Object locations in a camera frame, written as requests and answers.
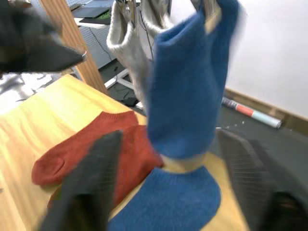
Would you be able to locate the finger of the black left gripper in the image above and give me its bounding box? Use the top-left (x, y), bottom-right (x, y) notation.
top-left (0, 0), bottom-right (63, 49)
top-left (0, 44), bottom-right (87, 73)

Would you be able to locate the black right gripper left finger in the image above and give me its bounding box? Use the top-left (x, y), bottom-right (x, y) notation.
top-left (38, 129), bottom-right (124, 231)

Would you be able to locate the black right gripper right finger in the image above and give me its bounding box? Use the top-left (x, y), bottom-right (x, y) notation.
top-left (216, 129), bottom-right (308, 231)

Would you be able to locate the wooden clothes clip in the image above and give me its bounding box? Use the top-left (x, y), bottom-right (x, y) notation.
top-left (119, 0), bottom-right (138, 27)
top-left (204, 3), bottom-right (222, 34)

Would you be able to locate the crumpled clear plastic sheet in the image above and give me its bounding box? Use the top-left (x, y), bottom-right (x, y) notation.
top-left (0, 71), bottom-right (56, 102)

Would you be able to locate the red sock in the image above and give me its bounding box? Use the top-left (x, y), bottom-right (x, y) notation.
top-left (47, 125), bottom-right (165, 210)
top-left (31, 110), bottom-right (140, 186)

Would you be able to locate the white pegboard panel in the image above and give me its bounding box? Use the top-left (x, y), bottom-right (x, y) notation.
top-left (69, 0), bottom-right (117, 71)

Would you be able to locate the rolled paper poster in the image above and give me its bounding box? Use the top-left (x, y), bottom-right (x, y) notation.
top-left (221, 96), bottom-right (282, 129)

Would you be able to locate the white desk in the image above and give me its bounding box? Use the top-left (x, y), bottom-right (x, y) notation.
top-left (74, 14), bottom-right (135, 90)

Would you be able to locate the wooden baseboard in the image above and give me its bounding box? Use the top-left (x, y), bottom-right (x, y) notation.
top-left (224, 88), bottom-right (308, 137)

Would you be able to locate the grey sock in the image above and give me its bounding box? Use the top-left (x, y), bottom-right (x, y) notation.
top-left (106, 0), bottom-right (154, 108)
top-left (141, 0), bottom-right (174, 38)

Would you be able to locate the blue sock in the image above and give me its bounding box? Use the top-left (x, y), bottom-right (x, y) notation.
top-left (107, 165), bottom-right (222, 231)
top-left (146, 0), bottom-right (242, 160)

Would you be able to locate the ribbed wooden post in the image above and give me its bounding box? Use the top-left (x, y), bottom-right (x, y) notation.
top-left (38, 0), bottom-right (108, 95)

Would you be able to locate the thin black cable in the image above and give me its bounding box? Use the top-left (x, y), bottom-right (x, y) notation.
top-left (139, 13), bottom-right (155, 62)

